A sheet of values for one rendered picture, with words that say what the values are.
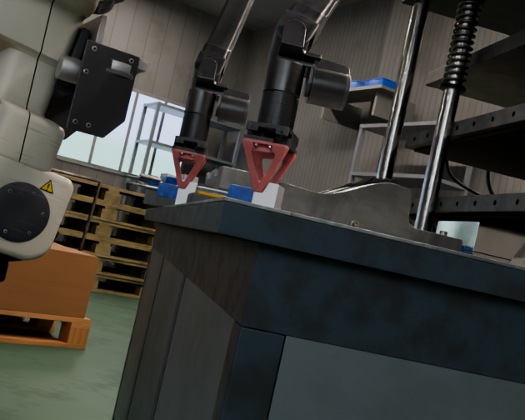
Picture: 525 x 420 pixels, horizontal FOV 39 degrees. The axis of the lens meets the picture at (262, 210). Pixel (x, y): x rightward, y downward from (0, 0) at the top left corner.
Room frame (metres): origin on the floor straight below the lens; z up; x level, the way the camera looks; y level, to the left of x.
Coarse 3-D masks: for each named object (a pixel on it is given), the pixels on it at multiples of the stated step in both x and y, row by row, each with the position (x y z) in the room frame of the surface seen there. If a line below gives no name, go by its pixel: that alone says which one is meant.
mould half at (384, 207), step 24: (288, 192) 1.41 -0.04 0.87; (312, 192) 1.42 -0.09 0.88; (336, 192) 1.45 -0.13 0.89; (360, 192) 1.44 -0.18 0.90; (384, 192) 1.45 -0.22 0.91; (408, 192) 1.46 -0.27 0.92; (312, 216) 1.42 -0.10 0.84; (336, 216) 1.43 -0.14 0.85; (360, 216) 1.44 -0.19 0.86; (384, 216) 1.45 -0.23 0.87; (408, 216) 1.46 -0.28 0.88; (432, 240) 1.47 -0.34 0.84; (456, 240) 1.48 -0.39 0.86
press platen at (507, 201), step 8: (520, 192) 1.91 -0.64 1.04; (416, 200) 2.57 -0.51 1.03; (440, 200) 2.37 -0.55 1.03; (448, 200) 2.31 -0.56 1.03; (456, 200) 2.26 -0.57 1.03; (464, 200) 2.21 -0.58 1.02; (472, 200) 2.15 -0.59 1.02; (480, 200) 2.11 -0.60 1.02; (488, 200) 2.06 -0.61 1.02; (496, 200) 2.02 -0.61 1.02; (504, 200) 1.98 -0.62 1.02; (512, 200) 1.93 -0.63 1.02; (520, 200) 1.90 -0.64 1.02; (416, 208) 2.55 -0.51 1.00; (440, 208) 2.36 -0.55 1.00; (448, 208) 2.30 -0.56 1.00; (456, 208) 2.25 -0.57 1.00; (464, 208) 2.19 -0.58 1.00; (472, 208) 2.14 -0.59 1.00; (480, 208) 2.10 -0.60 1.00; (488, 208) 2.05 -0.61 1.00; (496, 208) 2.01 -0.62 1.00; (504, 208) 1.97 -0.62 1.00; (512, 208) 1.93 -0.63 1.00; (520, 208) 1.89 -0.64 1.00
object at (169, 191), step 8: (136, 184) 1.50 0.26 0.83; (144, 184) 1.51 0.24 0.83; (152, 184) 1.51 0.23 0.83; (160, 184) 1.49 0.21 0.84; (168, 184) 1.49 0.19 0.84; (192, 184) 1.49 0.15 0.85; (160, 192) 1.49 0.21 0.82; (168, 192) 1.49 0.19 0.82; (176, 192) 1.49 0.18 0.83; (184, 192) 1.49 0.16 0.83; (176, 200) 1.49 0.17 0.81; (184, 200) 1.49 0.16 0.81
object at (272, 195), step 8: (200, 184) 1.15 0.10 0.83; (232, 184) 1.12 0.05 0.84; (272, 184) 1.11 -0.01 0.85; (208, 192) 1.15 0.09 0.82; (216, 192) 1.14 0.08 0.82; (224, 192) 1.14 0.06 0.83; (232, 192) 1.12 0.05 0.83; (240, 192) 1.12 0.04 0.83; (248, 192) 1.12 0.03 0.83; (256, 192) 1.11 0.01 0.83; (264, 192) 1.11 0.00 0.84; (272, 192) 1.11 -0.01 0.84; (280, 192) 1.13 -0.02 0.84; (248, 200) 1.12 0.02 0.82; (256, 200) 1.11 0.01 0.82; (264, 200) 1.11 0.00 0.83; (272, 200) 1.11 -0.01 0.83; (280, 200) 1.14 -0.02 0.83; (280, 208) 1.15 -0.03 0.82
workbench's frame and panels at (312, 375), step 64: (192, 256) 1.36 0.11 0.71; (256, 256) 0.79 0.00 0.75; (320, 256) 0.78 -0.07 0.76; (384, 256) 0.79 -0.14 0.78; (448, 256) 0.81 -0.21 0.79; (192, 320) 1.18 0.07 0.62; (256, 320) 0.79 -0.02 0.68; (320, 320) 0.80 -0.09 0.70; (384, 320) 0.82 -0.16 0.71; (448, 320) 0.83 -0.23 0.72; (512, 320) 0.85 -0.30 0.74; (128, 384) 2.29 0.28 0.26; (192, 384) 1.04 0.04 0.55; (256, 384) 0.79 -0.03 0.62; (320, 384) 0.81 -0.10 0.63; (384, 384) 0.82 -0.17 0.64; (448, 384) 0.84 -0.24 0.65; (512, 384) 0.85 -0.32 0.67
